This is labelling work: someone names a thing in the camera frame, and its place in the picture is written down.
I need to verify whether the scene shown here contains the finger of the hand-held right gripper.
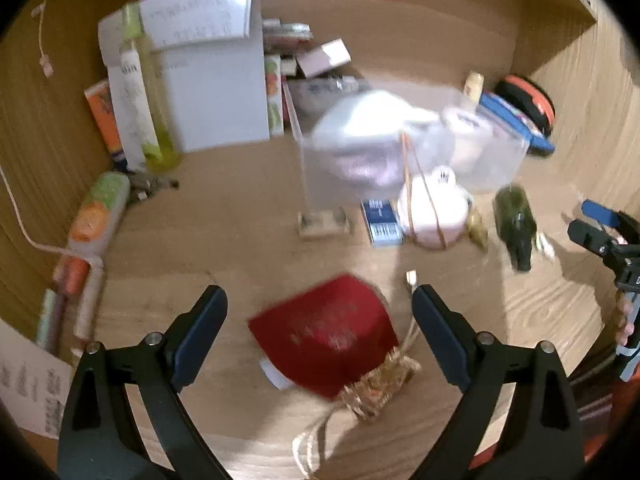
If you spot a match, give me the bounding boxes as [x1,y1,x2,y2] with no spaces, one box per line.
[581,199,622,229]
[567,218,617,257]

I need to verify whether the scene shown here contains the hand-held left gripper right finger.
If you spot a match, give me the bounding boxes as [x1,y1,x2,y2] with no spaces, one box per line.
[411,284,586,480]

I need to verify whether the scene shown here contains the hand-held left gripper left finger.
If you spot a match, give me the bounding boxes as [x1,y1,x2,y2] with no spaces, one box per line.
[56,285,233,480]

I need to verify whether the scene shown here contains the dark green glass bottle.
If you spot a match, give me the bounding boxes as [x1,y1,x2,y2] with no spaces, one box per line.
[492,185,539,272]

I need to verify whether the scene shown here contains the gold tassel ornament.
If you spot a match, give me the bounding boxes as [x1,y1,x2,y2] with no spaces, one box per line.
[292,327,422,476]

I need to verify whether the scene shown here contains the red fabric pouch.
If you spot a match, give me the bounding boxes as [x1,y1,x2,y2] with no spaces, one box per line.
[248,274,399,400]

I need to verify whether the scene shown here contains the small blue and orange box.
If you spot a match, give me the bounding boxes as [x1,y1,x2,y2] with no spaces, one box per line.
[361,199,404,247]

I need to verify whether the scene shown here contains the orange cord charm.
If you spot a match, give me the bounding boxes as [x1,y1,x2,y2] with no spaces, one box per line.
[399,132,489,252]

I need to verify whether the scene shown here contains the clear plastic storage bin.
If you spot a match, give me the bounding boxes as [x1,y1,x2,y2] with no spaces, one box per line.
[282,77,531,211]

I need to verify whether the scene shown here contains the person's right forearm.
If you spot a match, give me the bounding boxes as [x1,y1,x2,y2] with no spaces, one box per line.
[570,347,640,463]

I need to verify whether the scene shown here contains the wooden desktop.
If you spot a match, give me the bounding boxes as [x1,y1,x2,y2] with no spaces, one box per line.
[47,130,640,480]

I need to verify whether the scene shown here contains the person's right hand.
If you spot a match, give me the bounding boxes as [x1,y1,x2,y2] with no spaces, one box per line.
[615,296,637,348]

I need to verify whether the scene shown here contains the white and brown tube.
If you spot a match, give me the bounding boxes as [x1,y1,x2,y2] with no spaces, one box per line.
[72,255,107,342]

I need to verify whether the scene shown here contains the blue zip pouch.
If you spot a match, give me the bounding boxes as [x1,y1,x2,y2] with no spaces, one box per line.
[480,91,556,157]

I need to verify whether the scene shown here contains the orange and black round case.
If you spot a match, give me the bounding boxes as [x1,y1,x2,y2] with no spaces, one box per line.
[495,75,557,138]

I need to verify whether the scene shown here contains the pink round case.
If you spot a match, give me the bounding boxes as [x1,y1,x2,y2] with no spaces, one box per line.
[397,166,474,250]

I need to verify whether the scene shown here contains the small orange tube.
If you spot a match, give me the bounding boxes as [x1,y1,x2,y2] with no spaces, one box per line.
[54,255,91,294]

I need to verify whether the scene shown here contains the green and purple tube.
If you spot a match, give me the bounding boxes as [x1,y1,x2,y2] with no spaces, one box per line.
[35,287,66,357]

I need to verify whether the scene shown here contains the black binder clips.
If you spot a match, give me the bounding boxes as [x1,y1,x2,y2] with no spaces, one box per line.
[127,172,180,204]

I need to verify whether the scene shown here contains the green and orange lotion bottle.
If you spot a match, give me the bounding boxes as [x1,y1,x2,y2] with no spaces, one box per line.
[67,171,132,257]

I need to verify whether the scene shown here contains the white printed sheet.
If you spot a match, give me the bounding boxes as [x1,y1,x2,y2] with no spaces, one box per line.
[0,317,74,441]

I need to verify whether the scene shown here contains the small cream bottle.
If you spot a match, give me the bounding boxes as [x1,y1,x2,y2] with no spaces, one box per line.
[462,72,485,109]

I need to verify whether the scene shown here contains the wooden shelf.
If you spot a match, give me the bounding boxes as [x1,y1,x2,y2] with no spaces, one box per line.
[517,0,599,78]

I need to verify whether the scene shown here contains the white cosmetic tube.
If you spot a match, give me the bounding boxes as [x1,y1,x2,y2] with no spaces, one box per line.
[107,50,152,171]

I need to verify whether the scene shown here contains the large white box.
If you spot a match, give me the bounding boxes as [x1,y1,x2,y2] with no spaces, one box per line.
[97,0,271,154]

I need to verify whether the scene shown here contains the yellow-green spray bottle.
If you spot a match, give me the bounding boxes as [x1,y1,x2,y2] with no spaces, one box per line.
[120,4,182,171]

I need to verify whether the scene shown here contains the orange cosmetic tube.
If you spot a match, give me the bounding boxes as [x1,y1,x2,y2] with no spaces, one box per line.
[84,80,126,162]

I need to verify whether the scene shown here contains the fruit print box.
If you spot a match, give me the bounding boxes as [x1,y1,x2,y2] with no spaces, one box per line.
[264,54,286,137]

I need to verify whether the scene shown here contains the pink and white box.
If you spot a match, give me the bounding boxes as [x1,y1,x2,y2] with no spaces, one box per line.
[296,38,351,79]

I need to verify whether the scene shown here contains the stack of small packets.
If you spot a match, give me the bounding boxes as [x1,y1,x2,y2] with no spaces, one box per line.
[262,18,314,54]

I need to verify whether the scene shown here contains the folded white printed paper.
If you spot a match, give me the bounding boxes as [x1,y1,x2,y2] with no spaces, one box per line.
[137,0,255,52]

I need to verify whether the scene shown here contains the white cable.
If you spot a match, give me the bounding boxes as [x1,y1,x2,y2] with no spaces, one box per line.
[0,165,72,257]

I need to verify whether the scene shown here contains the thin white tagged cord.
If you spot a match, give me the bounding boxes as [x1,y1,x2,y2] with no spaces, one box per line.
[31,0,56,79]

